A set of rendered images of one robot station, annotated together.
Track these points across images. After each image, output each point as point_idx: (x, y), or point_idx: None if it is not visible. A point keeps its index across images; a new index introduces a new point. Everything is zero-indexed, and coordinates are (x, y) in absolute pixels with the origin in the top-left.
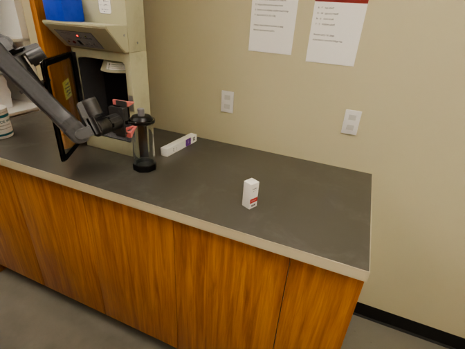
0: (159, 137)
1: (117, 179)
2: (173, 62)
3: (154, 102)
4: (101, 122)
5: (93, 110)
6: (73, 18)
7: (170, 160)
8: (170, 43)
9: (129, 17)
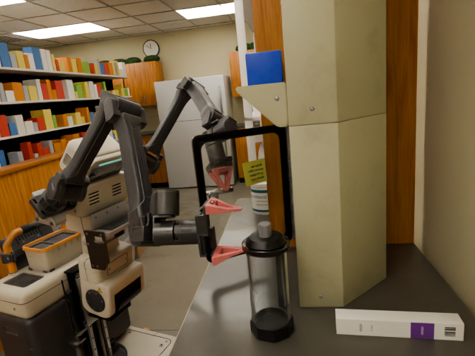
0: (403, 289)
1: (217, 321)
2: (474, 145)
3: (445, 218)
4: (158, 226)
5: (156, 207)
6: (261, 80)
7: (325, 345)
8: (473, 104)
9: (294, 68)
